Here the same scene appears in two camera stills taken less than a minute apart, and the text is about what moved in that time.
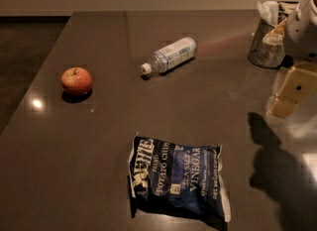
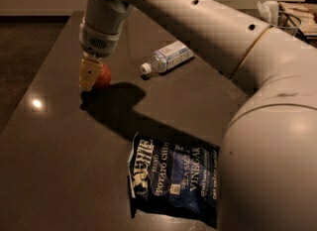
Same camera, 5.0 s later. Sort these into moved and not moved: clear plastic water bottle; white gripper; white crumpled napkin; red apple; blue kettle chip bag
Moved: white gripper; red apple
Not moved: white crumpled napkin; blue kettle chip bag; clear plastic water bottle
